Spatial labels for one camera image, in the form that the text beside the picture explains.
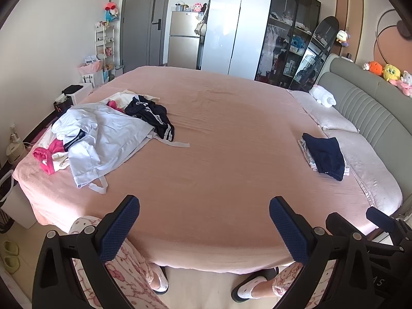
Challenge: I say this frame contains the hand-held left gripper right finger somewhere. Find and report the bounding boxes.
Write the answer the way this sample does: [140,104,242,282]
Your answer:
[269,196,382,309]

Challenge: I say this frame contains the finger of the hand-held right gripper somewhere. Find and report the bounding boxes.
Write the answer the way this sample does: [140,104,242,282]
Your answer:
[365,206,408,252]
[325,212,364,242]

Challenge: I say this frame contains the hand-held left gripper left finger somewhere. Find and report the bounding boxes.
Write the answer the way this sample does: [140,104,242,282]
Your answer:
[31,195,141,309]

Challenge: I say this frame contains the navy garment with white stripes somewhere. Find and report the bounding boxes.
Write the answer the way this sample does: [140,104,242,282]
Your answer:
[124,95,176,142]

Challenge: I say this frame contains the stack of folded clothes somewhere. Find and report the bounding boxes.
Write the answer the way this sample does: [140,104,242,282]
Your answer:
[298,137,351,177]

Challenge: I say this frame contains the pink printed pajama pants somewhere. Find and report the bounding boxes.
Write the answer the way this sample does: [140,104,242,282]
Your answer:
[68,216,337,309]

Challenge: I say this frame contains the black slipper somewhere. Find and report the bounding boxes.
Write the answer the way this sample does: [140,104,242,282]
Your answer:
[151,265,170,295]
[231,267,279,302]

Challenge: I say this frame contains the pale pink pillow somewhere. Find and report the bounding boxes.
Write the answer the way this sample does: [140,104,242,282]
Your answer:
[286,88,359,134]
[323,129,403,208]

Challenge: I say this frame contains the folded navy shorts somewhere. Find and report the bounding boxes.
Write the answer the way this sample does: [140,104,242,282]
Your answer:
[302,133,346,181]

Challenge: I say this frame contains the light blue shirt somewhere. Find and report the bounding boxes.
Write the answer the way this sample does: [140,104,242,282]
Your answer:
[51,103,190,195]

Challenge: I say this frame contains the cream garment with pink trim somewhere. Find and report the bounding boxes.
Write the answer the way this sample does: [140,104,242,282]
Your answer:
[32,138,71,176]

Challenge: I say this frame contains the grey green padded headboard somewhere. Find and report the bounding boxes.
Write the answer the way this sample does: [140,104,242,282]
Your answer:
[314,53,412,219]

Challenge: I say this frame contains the bed with pink sheet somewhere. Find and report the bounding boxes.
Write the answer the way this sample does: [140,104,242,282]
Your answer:
[13,66,403,274]

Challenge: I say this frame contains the cream humidifier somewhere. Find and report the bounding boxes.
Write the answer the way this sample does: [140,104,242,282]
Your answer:
[6,124,26,165]

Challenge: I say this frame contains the black tissue box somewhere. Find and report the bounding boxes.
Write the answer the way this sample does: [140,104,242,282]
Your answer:
[53,98,73,113]

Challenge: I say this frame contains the white nightstand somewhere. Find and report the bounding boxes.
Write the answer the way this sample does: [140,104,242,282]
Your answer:
[63,83,94,107]

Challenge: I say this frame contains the yellow plush toy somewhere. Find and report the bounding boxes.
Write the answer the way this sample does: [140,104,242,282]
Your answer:
[382,64,402,82]

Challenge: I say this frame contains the orange plush toy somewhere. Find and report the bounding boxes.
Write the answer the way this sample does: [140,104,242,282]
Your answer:
[368,61,384,77]

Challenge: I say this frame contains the white paper bag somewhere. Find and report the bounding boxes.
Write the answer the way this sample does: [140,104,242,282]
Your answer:
[81,72,104,87]

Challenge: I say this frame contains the pink wrapped bouquet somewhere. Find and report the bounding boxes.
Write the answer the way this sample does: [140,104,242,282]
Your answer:
[77,62,104,76]

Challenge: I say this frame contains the standing mirror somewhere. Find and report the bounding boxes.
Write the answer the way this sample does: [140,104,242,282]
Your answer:
[288,16,340,92]

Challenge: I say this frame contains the white and purple plush toy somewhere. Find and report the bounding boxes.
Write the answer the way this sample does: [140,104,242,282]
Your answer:
[336,30,351,47]

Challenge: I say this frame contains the white shelf rack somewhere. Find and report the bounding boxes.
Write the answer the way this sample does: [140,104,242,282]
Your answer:
[94,22,115,82]

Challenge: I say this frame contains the dark glass cabinet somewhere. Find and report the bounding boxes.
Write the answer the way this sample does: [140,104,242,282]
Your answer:
[254,0,322,91]

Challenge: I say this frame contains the silver fridge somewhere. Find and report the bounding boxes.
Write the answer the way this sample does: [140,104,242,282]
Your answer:
[167,10,205,71]

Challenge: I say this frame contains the grey door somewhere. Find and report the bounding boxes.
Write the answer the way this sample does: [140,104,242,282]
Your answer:
[120,0,173,73]

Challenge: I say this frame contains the white wardrobe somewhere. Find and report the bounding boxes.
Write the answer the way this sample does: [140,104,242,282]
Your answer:
[200,0,274,81]

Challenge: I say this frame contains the cream hanging bag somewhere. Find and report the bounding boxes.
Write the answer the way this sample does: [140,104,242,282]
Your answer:
[195,0,210,37]

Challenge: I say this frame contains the red and blue plush toy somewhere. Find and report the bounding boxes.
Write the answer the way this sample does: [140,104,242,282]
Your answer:
[103,2,119,23]

